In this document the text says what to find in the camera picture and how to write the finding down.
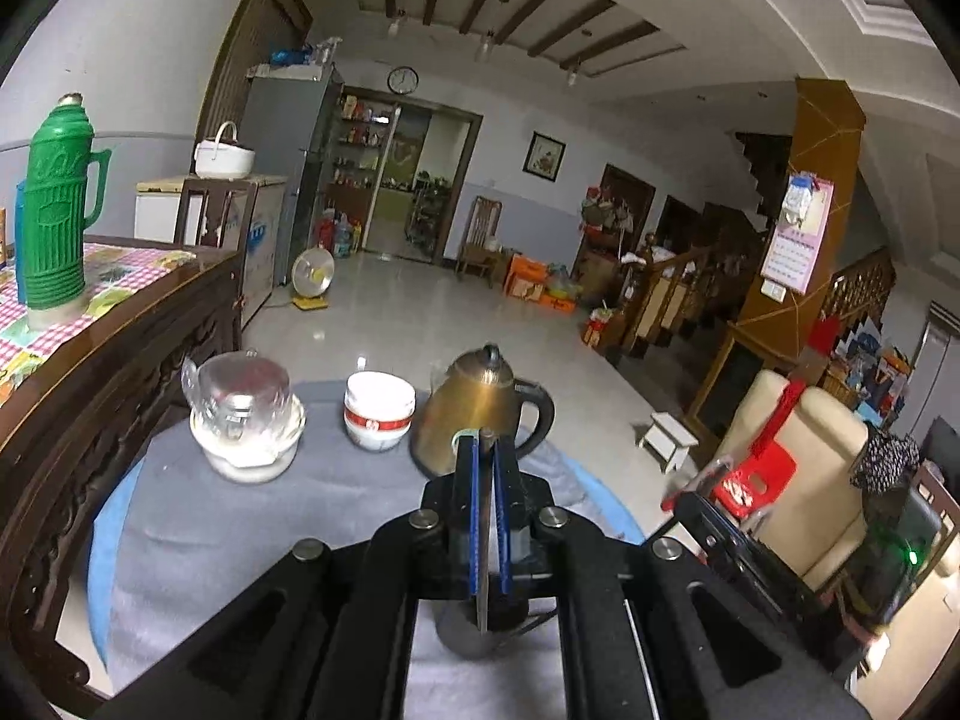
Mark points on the carved wooden sideboard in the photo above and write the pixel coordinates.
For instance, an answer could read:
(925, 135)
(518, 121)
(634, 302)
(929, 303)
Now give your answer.
(112, 405)

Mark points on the black patterned cloth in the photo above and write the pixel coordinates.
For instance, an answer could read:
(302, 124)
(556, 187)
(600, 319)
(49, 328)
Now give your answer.
(885, 461)

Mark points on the hanging baskets and bags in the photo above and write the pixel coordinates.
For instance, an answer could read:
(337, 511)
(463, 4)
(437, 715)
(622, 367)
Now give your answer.
(607, 210)

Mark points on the pantry shelf with bottles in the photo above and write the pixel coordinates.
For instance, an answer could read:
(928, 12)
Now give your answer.
(360, 139)

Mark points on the blue water jug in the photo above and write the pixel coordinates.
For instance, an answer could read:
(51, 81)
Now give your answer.
(343, 240)

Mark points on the wooden doorway frame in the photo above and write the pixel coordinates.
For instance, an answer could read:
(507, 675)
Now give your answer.
(459, 187)

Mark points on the brown wooden door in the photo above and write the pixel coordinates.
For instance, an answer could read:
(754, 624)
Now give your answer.
(255, 37)

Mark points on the red plastic chair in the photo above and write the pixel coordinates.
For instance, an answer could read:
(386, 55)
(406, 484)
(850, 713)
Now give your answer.
(757, 476)

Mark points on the orange cardboard box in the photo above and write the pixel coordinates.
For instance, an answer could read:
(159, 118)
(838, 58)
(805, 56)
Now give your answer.
(526, 277)

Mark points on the dark wooden door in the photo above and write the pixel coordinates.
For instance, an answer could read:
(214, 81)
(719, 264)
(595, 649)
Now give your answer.
(634, 180)

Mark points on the small white floor fan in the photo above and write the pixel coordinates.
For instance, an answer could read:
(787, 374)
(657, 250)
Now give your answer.
(313, 274)

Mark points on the white chest freezer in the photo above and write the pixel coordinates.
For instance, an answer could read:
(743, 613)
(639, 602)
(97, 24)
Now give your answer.
(259, 240)

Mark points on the framed picture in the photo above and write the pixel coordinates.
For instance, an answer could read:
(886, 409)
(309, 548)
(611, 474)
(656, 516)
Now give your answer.
(544, 157)

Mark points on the wooden stair railing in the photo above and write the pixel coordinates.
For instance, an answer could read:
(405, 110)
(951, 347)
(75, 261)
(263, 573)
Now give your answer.
(675, 292)

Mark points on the white stool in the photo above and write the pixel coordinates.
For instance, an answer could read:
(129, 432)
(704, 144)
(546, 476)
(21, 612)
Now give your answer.
(667, 435)

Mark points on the dark carved wooden chair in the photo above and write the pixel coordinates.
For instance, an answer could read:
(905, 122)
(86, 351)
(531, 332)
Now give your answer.
(187, 210)

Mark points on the grey tablecloth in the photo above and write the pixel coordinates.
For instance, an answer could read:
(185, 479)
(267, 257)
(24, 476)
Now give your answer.
(225, 540)

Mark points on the grey metal chopstick holder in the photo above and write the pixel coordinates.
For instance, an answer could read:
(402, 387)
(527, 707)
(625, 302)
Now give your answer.
(457, 634)

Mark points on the clear jar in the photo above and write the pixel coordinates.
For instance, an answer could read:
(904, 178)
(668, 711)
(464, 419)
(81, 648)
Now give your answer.
(326, 52)

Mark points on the wooden pillar cabinet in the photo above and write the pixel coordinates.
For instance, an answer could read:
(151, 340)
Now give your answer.
(825, 135)

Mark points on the wall calendar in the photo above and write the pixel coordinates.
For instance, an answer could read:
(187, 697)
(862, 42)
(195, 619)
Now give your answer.
(787, 255)

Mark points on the checkered cloth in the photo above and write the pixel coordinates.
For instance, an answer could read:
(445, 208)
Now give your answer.
(112, 285)

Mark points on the large white bowl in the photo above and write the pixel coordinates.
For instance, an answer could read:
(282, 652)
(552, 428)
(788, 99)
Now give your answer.
(247, 461)

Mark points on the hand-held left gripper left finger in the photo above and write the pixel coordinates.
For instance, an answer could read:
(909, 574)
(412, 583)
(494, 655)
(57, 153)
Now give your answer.
(469, 517)

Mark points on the green thermos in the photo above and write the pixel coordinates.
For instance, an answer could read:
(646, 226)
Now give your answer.
(56, 225)

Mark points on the metal kitchen rack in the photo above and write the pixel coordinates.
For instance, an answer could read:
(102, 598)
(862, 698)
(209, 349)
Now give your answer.
(429, 214)

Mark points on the blue plastic bag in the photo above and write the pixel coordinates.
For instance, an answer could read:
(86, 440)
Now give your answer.
(291, 58)

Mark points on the wall clock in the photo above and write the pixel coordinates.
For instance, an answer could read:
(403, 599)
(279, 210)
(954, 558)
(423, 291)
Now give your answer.
(403, 80)

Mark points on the red and white carton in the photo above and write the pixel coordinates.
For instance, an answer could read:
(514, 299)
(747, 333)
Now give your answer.
(602, 328)

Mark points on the golden electric kettle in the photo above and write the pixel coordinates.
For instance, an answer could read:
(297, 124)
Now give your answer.
(465, 405)

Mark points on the grey refrigerator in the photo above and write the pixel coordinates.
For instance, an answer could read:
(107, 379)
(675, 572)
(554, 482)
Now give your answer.
(289, 150)

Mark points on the blue table cover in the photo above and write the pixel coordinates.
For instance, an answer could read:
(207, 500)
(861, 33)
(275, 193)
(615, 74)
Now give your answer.
(112, 540)

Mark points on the blue thermos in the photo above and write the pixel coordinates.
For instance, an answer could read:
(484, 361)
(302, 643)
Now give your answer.
(21, 232)

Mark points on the hanging ceiling lamp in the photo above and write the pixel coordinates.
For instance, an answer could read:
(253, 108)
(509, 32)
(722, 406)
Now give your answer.
(396, 26)
(574, 75)

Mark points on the white bowl with red band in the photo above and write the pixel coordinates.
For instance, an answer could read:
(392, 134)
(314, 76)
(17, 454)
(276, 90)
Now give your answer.
(375, 420)

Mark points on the flat orange box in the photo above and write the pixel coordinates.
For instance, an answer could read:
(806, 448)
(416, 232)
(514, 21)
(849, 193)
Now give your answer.
(559, 302)

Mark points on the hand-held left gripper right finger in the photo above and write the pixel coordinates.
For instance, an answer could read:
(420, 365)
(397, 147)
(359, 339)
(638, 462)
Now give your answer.
(506, 517)

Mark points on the colourful stacked boxes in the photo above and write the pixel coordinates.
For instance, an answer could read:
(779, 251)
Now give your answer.
(862, 367)

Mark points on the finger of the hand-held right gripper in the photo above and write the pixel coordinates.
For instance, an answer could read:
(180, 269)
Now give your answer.
(709, 529)

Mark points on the tall-backed wooden chair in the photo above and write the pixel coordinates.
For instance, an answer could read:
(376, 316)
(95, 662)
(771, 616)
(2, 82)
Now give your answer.
(480, 221)

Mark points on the beige armchair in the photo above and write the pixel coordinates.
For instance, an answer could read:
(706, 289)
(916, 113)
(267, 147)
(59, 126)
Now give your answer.
(810, 465)

